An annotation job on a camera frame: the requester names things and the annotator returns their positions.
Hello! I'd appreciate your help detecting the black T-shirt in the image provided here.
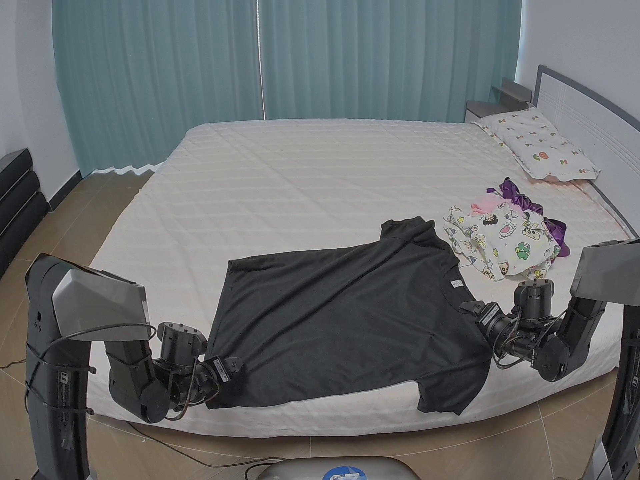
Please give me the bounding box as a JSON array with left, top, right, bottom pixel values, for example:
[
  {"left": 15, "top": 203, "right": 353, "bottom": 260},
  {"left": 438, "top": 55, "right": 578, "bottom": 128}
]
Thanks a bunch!
[{"left": 205, "top": 215, "right": 493, "bottom": 415}]

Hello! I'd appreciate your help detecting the white printed pyjama garment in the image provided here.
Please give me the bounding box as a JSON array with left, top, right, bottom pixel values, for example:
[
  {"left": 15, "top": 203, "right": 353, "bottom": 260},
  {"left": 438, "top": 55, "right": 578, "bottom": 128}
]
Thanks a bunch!
[{"left": 442, "top": 203, "right": 562, "bottom": 282}]

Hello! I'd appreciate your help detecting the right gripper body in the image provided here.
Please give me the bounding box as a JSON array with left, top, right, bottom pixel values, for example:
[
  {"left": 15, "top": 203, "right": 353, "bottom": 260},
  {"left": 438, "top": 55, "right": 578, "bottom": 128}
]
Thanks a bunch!
[{"left": 472, "top": 300, "right": 532, "bottom": 358}]

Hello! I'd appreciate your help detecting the purple satin garment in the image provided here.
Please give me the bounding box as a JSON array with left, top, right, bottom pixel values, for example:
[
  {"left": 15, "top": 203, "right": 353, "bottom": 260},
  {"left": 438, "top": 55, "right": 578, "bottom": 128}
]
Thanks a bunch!
[{"left": 498, "top": 177, "right": 571, "bottom": 259}]

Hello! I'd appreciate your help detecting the bed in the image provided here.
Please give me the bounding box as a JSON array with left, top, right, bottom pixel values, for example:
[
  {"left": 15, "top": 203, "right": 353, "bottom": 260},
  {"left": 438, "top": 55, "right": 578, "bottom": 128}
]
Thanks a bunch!
[{"left": 85, "top": 64, "right": 640, "bottom": 441}]

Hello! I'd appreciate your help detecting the black cable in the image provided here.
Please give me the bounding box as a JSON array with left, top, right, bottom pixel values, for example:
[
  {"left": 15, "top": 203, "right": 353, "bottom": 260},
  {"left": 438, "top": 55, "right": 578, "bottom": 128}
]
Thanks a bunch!
[
  {"left": 122, "top": 418, "right": 273, "bottom": 474},
  {"left": 25, "top": 322, "right": 158, "bottom": 394}
]

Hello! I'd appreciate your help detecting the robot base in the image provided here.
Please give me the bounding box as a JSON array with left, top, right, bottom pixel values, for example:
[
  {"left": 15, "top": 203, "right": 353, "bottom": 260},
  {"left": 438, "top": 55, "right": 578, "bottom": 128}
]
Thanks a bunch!
[{"left": 255, "top": 457, "right": 421, "bottom": 480}]

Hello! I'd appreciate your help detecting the white printed pillow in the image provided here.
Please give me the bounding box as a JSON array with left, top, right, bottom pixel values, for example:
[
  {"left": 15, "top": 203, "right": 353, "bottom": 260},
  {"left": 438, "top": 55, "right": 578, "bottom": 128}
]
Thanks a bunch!
[{"left": 472, "top": 107, "right": 602, "bottom": 183}]

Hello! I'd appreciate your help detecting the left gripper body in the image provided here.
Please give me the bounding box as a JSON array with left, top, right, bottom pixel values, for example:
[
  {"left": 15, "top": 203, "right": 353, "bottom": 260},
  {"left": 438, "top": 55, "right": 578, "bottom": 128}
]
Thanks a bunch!
[{"left": 192, "top": 354, "right": 247, "bottom": 404}]

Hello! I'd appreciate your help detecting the grey bedside table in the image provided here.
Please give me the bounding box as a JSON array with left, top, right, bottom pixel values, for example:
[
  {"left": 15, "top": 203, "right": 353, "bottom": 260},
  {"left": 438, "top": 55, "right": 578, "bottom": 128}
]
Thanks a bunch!
[{"left": 465, "top": 79, "right": 535, "bottom": 125}]

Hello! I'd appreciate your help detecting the black chest of drawers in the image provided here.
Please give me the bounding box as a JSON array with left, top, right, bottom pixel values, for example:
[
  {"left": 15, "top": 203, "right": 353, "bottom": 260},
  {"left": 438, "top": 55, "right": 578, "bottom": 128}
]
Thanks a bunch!
[{"left": 0, "top": 148, "right": 50, "bottom": 279}]

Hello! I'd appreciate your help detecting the pink garment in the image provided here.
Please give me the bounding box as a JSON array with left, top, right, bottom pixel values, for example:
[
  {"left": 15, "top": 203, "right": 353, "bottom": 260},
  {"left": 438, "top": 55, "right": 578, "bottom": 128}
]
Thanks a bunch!
[{"left": 469, "top": 191, "right": 503, "bottom": 216}]

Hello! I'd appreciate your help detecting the blue-green curtain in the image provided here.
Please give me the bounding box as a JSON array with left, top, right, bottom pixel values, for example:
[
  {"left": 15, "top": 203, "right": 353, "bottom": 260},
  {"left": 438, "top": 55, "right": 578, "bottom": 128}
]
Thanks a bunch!
[
  {"left": 52, "top": 0, "right": 266, "bottom": 179},
  {"left": 256, "top": 0, "right": 522, "bottom": 125}
]

